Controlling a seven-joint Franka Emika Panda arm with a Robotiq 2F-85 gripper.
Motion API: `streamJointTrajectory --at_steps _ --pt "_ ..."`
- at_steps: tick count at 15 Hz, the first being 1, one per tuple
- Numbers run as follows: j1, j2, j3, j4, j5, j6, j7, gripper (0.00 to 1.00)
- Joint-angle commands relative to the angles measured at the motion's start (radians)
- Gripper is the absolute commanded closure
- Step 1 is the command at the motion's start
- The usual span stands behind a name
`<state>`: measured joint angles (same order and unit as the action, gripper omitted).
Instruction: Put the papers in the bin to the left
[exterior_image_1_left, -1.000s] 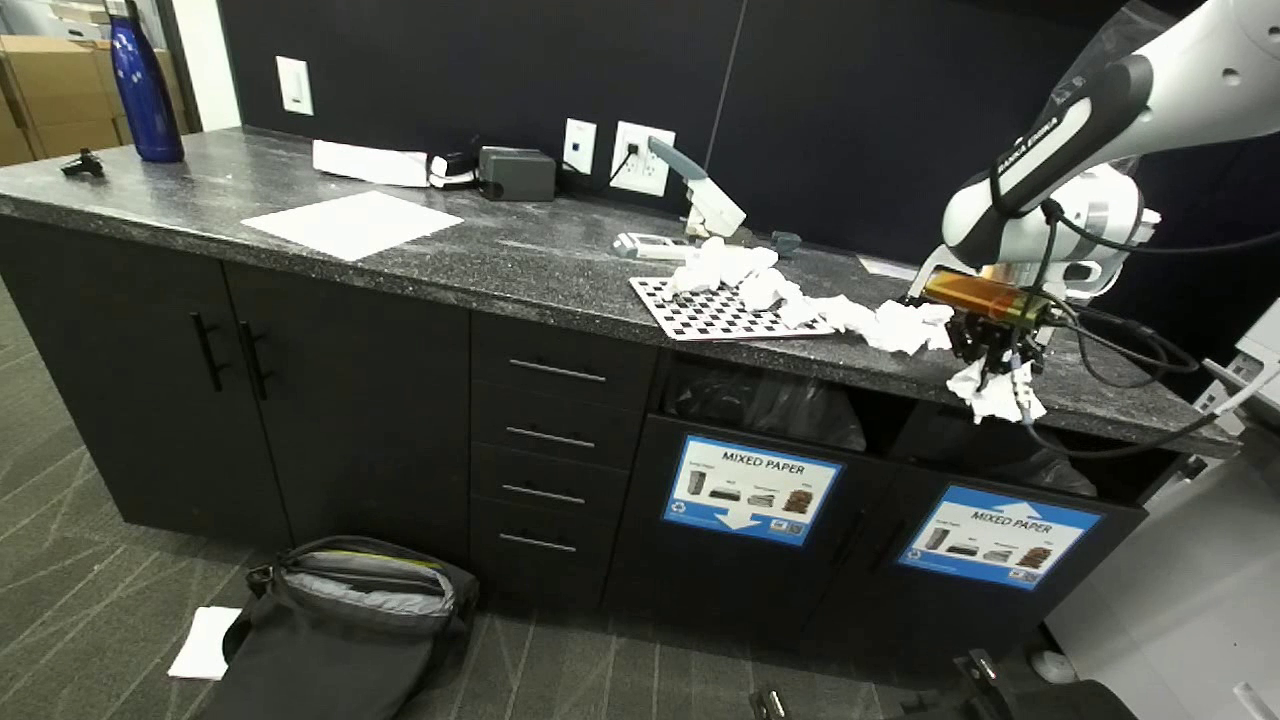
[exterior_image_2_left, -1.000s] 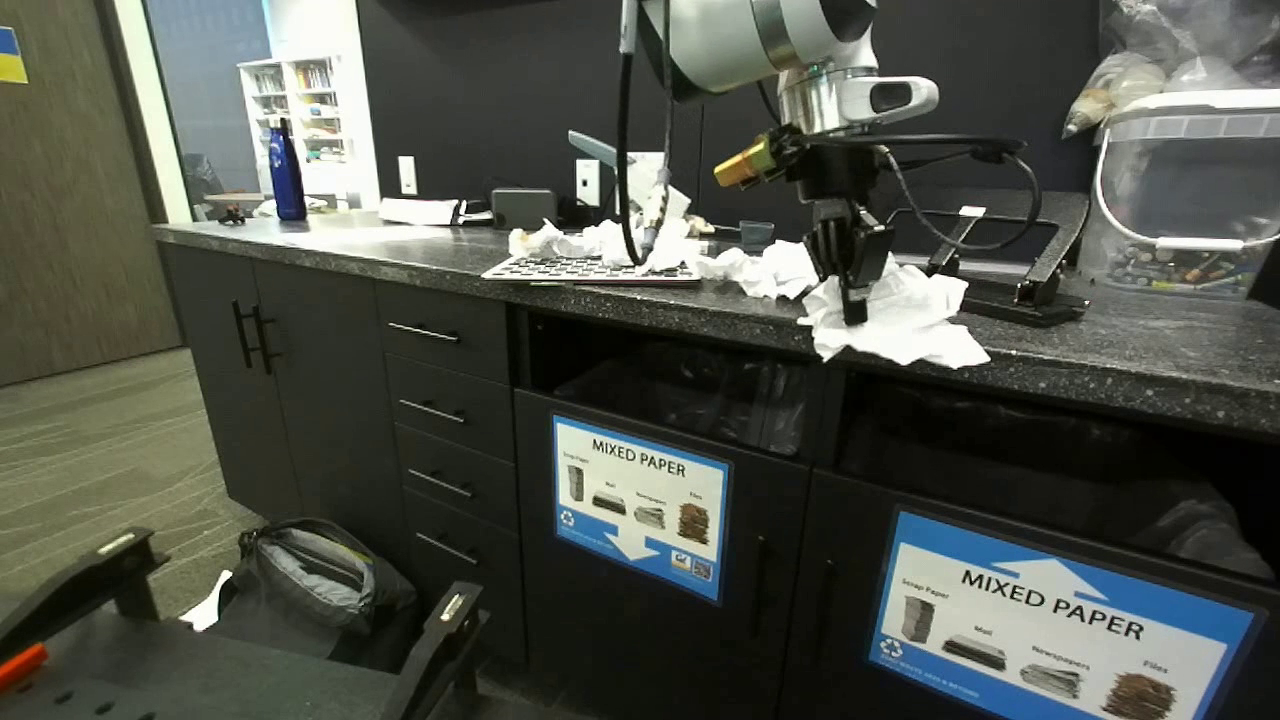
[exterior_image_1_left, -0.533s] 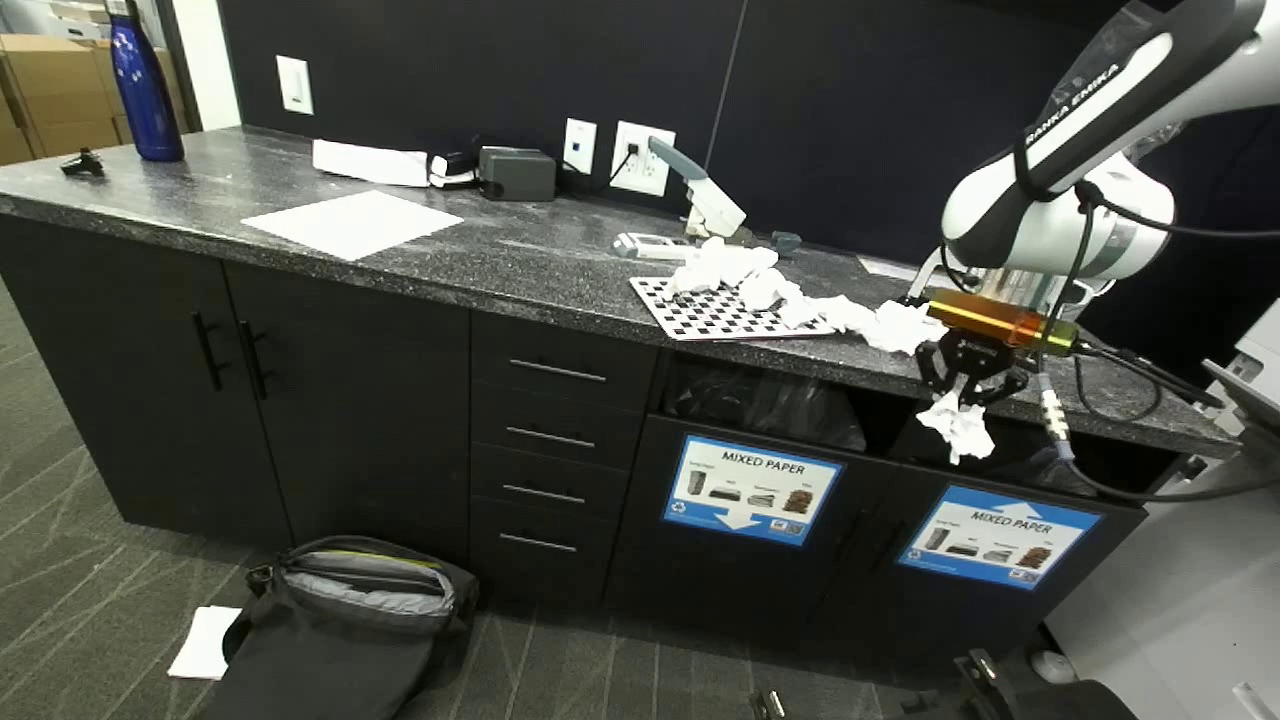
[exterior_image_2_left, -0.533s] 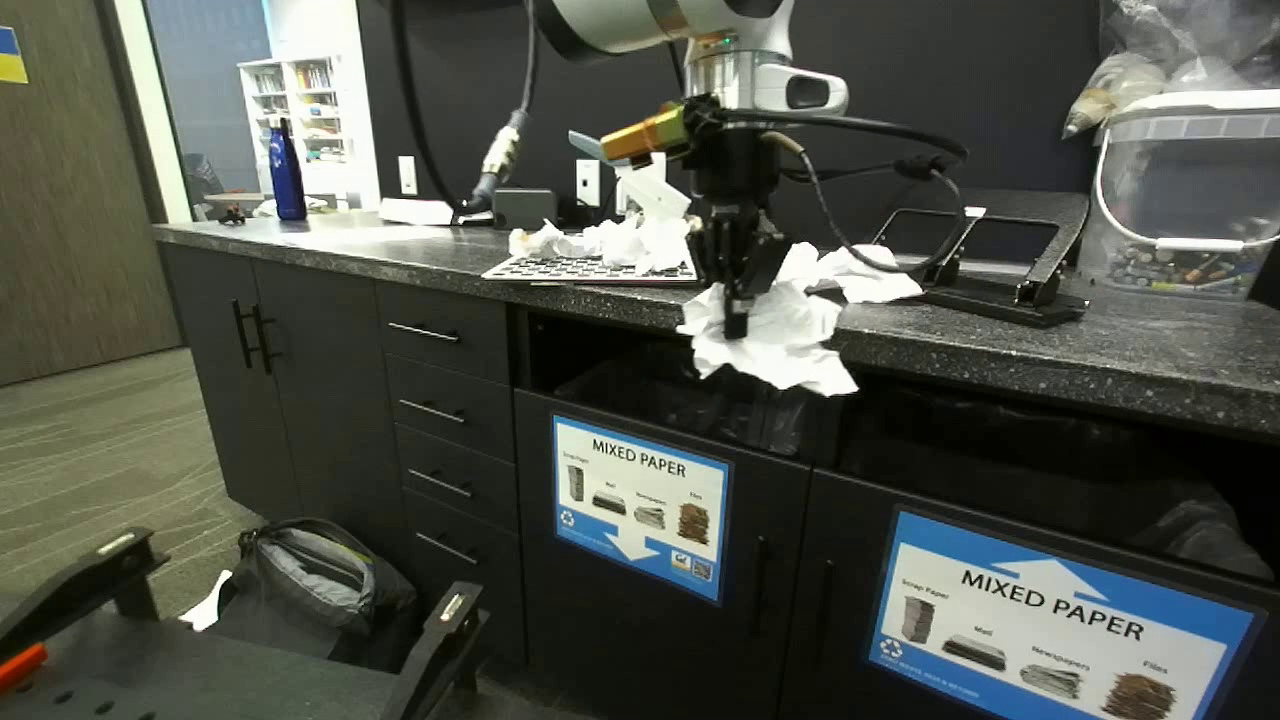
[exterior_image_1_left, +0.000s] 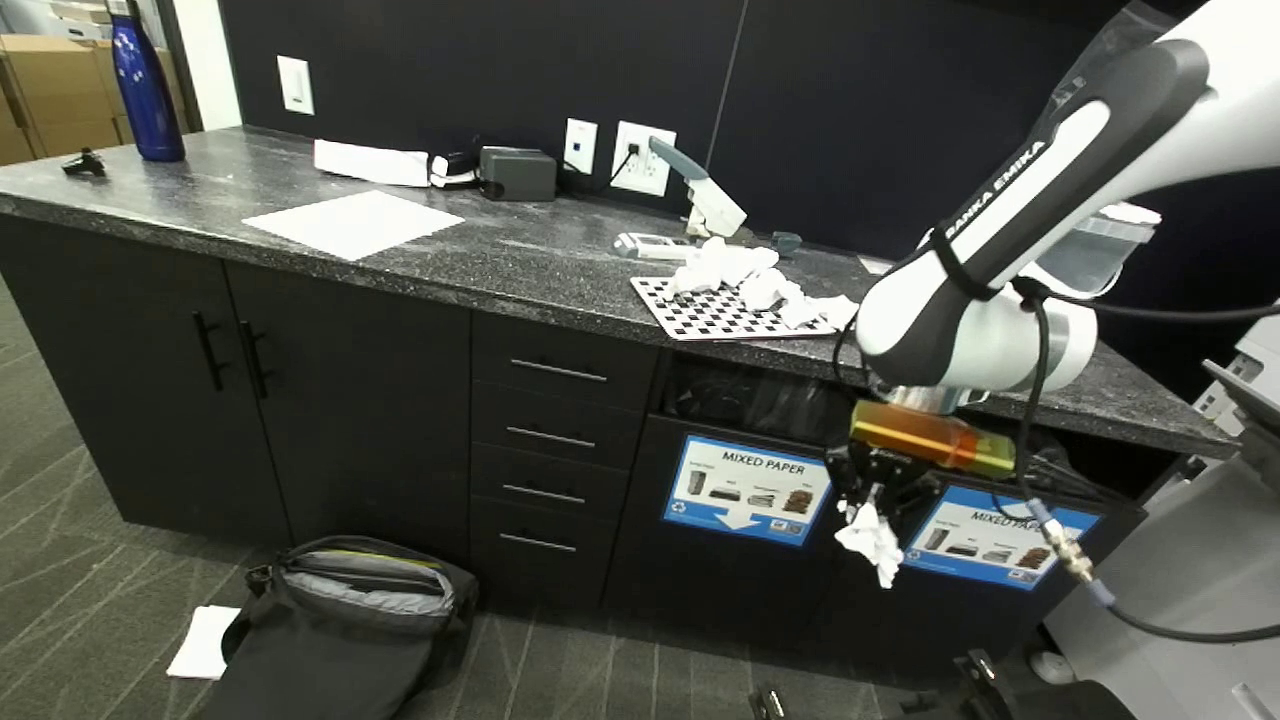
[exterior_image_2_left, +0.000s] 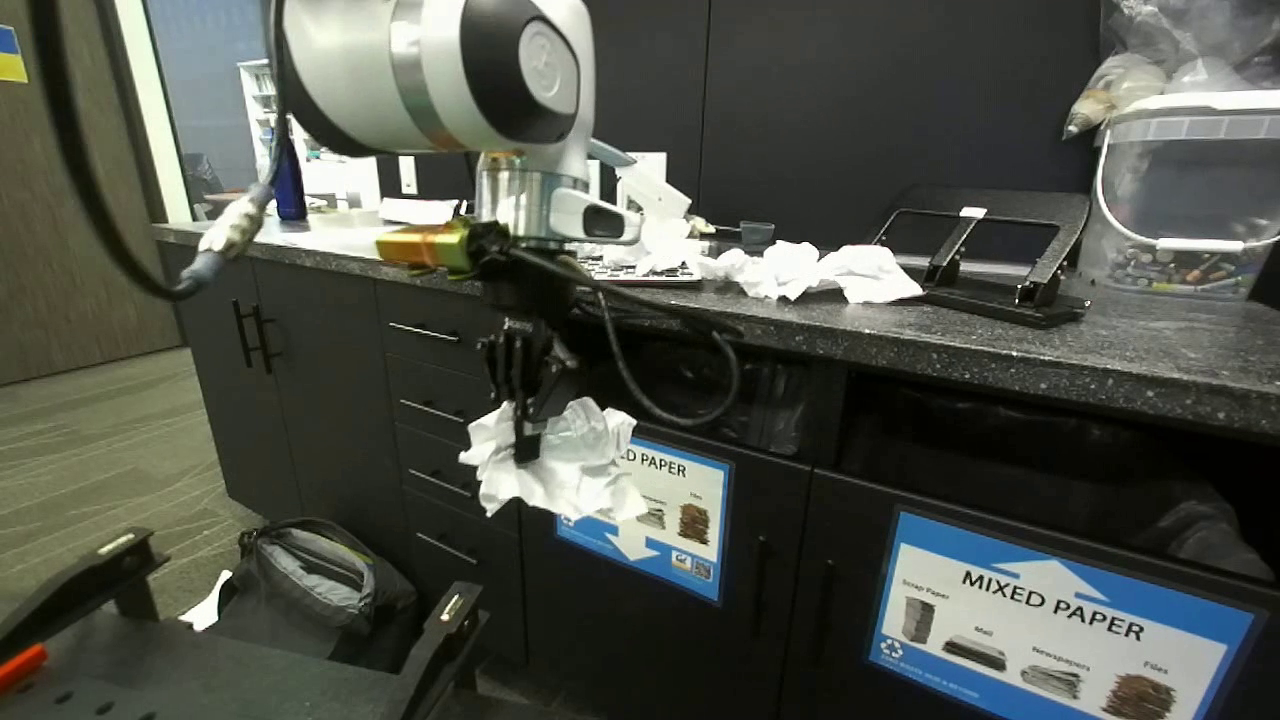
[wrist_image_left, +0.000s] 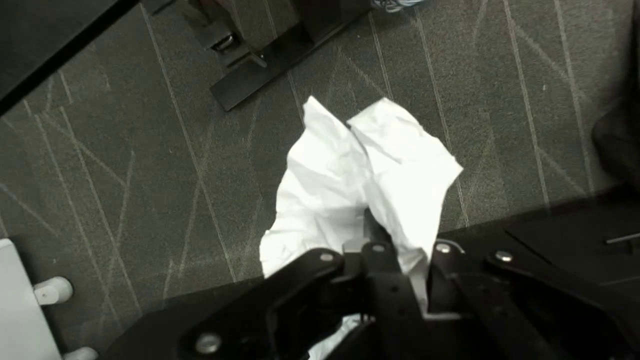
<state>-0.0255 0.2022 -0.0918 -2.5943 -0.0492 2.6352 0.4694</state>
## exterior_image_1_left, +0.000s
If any black cabinet door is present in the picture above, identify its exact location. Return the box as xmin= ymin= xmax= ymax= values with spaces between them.
xmin=221 ymin=261 xmax=475 ymax=557
xmin=0 ymin=215 xmax=294 ymax=552

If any white frame post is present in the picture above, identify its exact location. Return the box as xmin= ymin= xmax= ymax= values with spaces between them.
xmin=167 ymin=0 xmax=248 ymax=138

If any grey black backpack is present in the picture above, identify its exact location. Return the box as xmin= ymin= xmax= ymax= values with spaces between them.
xmin=197 ymin=534 xmax=483 ymax=720

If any small white wall outlet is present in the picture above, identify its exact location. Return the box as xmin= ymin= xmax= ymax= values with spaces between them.
xmin=560 ymin=114 xmax=604 ymax=179

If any black bin door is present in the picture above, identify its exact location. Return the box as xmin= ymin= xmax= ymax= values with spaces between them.
xmin=604 ymin=412 xmax=872 ymax=633
xmin=830 ymin=457 xmax=1150 ymax=660

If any blue sign with upward arrow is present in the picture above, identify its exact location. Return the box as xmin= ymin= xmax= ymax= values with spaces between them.
xmin=904 ymin=480 xmax=1108 ymax=595

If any orange wrist camera box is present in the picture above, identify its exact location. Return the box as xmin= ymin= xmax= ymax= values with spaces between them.
xmin=848 ymin=398 xmax=1021 ymax=485

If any small black object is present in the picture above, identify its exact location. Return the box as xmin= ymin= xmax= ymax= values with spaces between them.
xmin=55 ymin=149 xmax=113 ymax=186

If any blue water bottle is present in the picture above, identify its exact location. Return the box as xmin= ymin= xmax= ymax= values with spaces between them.
xmin=105 ymin=0 xmax=186 ymax=168

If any flat white paper sheet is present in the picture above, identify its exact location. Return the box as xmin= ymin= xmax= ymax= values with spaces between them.
xmin=234 ymin=190 xmax=468 ymax=263

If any brown cardboard box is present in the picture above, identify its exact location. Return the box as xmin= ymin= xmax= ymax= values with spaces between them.
xmin=0 ymin=33 xmax=132 ymax=168

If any large white wall outlet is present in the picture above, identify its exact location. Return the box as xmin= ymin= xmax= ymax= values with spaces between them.
xmin=609 ymin=118 xmax=681 ymax=201

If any white paper scrap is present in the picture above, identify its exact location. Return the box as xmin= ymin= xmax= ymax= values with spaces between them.
xmin=163 ymin=604 xmax=248 ymax=685

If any black cabinet drawer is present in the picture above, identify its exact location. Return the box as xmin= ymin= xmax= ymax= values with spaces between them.
xmin=468 ymin=387 xmax=653 ymax=474
xmin=468 ymin=444 xmax=645 ymax=534
xmin=468 ymin=503 xmax=632 ymax=611
xmin=468 ymin=313 xmax=658 ymax=410

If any silver drawer handle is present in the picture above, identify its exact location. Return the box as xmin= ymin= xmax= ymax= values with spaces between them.
xmin=495 ymin=528 xmax=582 ymax=559
xmin=499 ymin=422 xmax=599 ymax=457
xmin=507 ymin=351 xmax=610 ymax=387
xmin=499 ymin=480 xmax=590 ymax=511

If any small white device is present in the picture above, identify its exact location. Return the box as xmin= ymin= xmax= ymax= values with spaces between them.
xmin=610 ymin=230 xmax=700 ymax=263

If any blue sign with downward arrow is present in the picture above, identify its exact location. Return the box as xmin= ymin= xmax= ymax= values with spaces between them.
xmin=658 ymin=428 xmax=842 ymax=552

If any white wall plate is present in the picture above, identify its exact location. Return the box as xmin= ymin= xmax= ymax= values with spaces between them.
xmin=270 ymin=54 xmax=318 ymax=122

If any black door handle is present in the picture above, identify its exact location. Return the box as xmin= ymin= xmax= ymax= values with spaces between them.
xmin=234 ymin=322 xmax=270 ymax=402
xmin=190 ymin=313 xmax=228 ymax=398

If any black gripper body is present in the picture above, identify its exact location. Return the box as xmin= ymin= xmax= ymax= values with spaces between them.
xmin=828 ymin=440 xmax=949 ymax=503

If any grey robot cart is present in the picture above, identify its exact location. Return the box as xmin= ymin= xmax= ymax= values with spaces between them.
xmin=1036 ymin=351 xmax=1280 ymax=720

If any black cart foot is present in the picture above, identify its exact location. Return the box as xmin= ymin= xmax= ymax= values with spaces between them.
xmin=951 ymin=644 xmax=1136 ymax=720

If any black power adapter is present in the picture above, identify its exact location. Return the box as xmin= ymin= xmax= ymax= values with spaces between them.
xmin=471 ymin=142 xmax=560 ymax=203

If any white rectangular box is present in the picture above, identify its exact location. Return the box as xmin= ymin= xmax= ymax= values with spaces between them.
xmin=308 ymin=138 xmax=450 ymax=193

